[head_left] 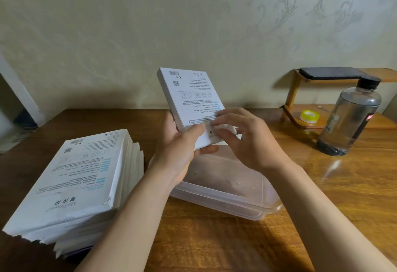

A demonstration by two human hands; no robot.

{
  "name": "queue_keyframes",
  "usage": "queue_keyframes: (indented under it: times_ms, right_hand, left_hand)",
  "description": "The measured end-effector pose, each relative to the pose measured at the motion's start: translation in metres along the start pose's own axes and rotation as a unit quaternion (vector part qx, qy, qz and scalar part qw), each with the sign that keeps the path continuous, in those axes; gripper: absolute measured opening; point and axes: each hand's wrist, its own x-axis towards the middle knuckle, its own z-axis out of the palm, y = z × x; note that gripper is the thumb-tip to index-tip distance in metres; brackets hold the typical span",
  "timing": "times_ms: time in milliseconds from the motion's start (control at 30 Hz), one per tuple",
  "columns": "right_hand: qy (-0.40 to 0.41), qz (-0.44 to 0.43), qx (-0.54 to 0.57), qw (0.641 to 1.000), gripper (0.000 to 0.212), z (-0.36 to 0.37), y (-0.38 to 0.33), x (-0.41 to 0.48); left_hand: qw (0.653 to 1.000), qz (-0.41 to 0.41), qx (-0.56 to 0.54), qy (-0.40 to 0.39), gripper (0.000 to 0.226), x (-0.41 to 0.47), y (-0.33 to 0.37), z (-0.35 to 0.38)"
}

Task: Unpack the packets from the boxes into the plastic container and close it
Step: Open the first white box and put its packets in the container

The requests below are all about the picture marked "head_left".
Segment person's right hand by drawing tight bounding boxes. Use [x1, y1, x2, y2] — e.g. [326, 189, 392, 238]
[210, 107, 294, 173]

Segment person's left hand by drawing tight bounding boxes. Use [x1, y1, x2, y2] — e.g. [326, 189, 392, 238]
[148, 110, 219, 187]

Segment clear plastic container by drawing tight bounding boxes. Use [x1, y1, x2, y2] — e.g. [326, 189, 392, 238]
[148, 144, 283, 221]

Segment white box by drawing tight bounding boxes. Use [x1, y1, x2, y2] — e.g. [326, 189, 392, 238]
[156, 67, 238, 151]

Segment stack of white boxes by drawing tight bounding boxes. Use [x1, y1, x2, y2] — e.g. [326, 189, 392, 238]
[1, 128, 146, 260]

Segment person's left forearm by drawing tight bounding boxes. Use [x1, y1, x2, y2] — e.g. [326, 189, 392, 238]
[74, 163, 187, 272]

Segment person's right forearm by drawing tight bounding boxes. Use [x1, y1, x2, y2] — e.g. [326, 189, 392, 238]
[262, 160, 397, 272]

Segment yellow tape roll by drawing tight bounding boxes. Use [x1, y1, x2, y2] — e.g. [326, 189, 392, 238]
[299, 109, 320, 124]

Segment clear bottle with black cap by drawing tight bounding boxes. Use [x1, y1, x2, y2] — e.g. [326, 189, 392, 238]
[316, 75, 383, 157]

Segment black smartphone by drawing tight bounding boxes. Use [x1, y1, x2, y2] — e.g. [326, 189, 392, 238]
[299, 67, 368, 80]

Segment small wooden desk shelf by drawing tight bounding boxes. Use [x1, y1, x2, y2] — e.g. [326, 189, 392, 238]
[280, 67, 397, 130]

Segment dark blue bundle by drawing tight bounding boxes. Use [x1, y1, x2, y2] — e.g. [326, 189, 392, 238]
[14, 109, 39, 128]

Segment white papers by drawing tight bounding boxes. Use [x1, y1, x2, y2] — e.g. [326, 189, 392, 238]
[0, 127, 36, 154]

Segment white bookshelf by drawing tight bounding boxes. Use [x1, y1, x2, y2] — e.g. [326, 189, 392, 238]
[0, 53, 46, 155]

